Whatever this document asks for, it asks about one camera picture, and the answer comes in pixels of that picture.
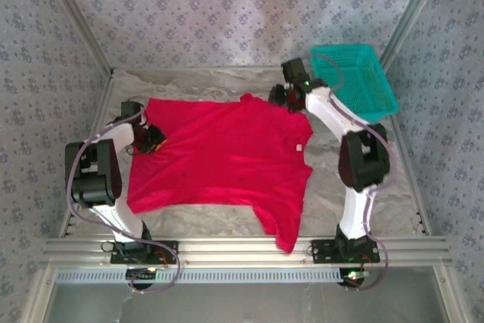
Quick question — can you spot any aluminium frame cross rail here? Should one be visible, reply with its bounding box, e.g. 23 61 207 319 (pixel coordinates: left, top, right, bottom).
39 235 453 267

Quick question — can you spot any aluminium frame leg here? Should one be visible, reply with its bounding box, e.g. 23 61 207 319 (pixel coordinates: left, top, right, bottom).
434 265 468 323
20 266 57 323

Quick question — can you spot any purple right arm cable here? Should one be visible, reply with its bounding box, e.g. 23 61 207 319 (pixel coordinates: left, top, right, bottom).
308 54 396 293

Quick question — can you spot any red t-shirt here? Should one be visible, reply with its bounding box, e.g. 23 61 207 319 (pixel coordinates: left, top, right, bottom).
126 92 315 255

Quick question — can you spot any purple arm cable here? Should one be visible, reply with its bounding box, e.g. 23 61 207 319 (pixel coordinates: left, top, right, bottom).
308 54 396 293
66 105 182 296

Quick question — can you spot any grey slotted cable duct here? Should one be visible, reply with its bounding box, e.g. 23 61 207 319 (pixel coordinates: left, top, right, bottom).
56 269 364 285

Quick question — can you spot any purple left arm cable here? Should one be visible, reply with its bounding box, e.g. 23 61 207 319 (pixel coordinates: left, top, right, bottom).
66 105 182 296

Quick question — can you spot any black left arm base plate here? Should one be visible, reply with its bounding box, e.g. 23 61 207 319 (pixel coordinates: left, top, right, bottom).
110 239 179 266

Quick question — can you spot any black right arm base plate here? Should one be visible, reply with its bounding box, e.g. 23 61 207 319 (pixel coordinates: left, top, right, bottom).
312 238 381 264

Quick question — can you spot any aluminium frame post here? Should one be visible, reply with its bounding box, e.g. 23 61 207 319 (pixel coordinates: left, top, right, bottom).
379 0 451 70
37 0 115 74

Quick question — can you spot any black controller board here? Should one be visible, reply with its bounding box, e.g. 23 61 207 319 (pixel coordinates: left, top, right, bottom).
126 266 159 289
339 268 371 289

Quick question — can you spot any teal plastic basket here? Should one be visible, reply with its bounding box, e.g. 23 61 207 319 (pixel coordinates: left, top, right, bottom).
309 43 400 124

